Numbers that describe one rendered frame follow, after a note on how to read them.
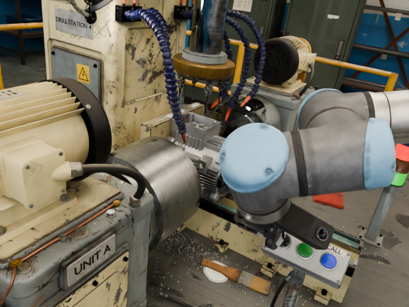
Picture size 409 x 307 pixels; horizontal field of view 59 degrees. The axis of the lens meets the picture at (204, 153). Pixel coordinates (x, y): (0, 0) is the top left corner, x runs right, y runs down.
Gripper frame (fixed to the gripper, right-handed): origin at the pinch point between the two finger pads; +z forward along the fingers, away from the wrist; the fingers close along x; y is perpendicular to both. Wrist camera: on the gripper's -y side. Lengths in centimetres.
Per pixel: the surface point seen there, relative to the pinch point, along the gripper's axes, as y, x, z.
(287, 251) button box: -1.8, 1.6, 1.8
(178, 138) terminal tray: 42.8, -18.6, 13.9
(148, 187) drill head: 28.3, 4.1, -9.8
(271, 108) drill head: 29, -52, 35
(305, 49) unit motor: 31, -91, 45
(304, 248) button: -4.8, -0.4, 1.0
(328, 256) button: -9.6, -0.8, 1.0
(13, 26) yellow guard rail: 252, -80, 73
